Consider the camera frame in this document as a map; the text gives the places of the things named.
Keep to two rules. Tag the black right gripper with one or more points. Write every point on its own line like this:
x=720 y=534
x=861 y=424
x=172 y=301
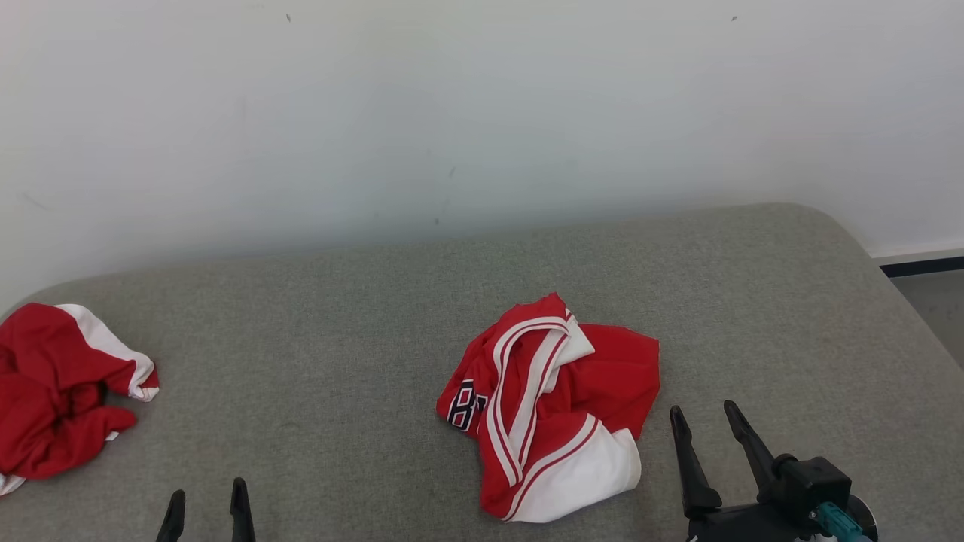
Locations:
x=809 y=482

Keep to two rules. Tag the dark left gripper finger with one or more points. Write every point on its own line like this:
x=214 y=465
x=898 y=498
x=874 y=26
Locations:
x=172 y=521
x=241 y=516

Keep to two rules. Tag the red white numbered jersey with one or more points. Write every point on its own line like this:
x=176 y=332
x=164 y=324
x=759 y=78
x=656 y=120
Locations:
x=617 y=369

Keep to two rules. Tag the red white shorts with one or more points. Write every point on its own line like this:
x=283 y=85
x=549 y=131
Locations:
x=45 y=376

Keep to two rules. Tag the grey upholstered sofa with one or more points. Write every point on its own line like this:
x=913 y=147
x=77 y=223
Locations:
x=339 y=376

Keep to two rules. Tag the black wall baseboard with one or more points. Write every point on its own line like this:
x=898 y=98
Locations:
x=922 y=266

